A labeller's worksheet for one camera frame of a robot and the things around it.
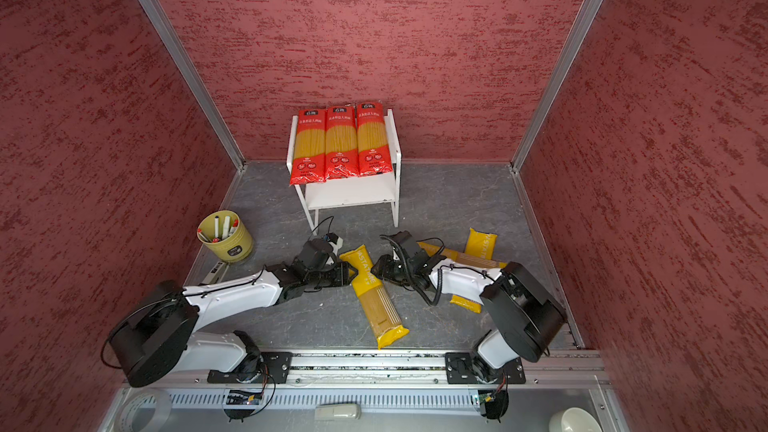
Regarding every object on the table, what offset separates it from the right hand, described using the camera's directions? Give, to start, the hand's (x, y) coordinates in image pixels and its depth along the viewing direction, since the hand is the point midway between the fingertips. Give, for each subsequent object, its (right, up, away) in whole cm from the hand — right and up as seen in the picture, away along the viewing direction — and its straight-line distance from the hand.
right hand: (375, 278), depth 86 cm
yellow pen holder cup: (-46, +12, +3) cm, 47 cm away
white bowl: (+44, -24, -23) cm, 55 cm away
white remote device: (-7, -23, -21) cm, 32 cm away
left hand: (-7, 0, 0) cm, 7 cm away
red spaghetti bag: (-16, +35, -12) cm, 40 cm away
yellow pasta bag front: (+1, -6, -3) cm, 6 cm away
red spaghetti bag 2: (0, +36, -11) cm, 38 cm away
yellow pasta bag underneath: (+34, +8, +9) cm, 36 cm away
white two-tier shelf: (0, +27, +7) cm, 28 cm away
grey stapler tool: (-48, +1, +1) cm, 48 cm away
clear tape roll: (-48, -25, -19) cm, 57 cm away
